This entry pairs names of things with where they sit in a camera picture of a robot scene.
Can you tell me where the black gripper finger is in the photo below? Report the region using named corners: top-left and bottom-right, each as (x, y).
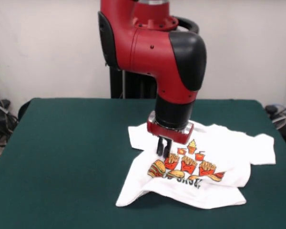
top-left (156, 136), bottom-right (166, 156)
top-left (163, 139), bottom-right (173, 159)

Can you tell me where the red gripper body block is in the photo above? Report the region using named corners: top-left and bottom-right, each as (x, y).
top-left (146, 111), bottom-right (194, 145)

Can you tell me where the white printed t-shirt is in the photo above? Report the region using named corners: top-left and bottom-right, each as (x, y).
top-left (115, 122), bottom-right (276, 210)

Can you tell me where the dark green table cloth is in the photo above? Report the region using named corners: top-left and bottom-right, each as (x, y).
top-left (0, 97), bottom-right (286, 229)

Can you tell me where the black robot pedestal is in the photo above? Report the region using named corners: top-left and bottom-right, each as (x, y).
top-left (102, 14), bottom-right (200, 100)

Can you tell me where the black cable tangle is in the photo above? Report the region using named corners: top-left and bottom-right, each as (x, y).
top-left (0, 76), bottom-right (20, 167)

